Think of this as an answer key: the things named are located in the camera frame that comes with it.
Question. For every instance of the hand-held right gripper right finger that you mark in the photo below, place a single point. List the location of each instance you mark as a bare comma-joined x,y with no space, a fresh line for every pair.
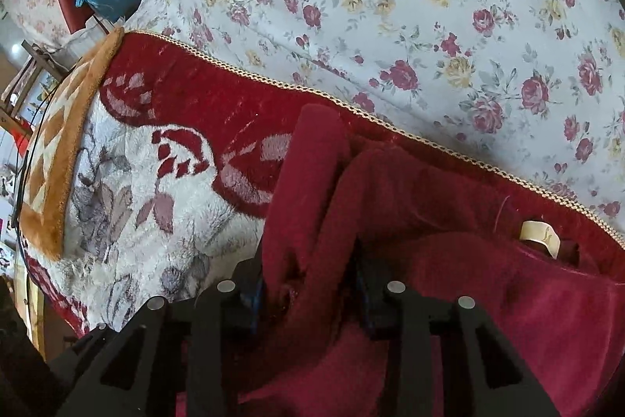
376,317

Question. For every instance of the rose print bed quilt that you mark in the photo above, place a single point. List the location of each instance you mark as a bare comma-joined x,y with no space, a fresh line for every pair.
390,6

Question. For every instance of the white floral plush blanket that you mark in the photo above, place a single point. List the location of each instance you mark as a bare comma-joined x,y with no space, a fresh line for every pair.
146,182

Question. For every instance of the orange checkered plush blanket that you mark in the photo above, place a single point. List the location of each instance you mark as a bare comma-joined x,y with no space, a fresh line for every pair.
73,104

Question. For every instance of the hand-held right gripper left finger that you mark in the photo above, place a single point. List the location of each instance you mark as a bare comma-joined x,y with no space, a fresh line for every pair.
219,314

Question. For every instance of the pale floral sheet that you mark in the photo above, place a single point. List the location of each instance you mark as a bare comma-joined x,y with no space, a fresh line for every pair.
29,1

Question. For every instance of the red fleece garment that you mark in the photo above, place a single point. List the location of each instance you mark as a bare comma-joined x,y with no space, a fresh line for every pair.
439,251

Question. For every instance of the red cloth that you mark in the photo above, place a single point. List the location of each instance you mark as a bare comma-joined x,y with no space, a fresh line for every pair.
68,6

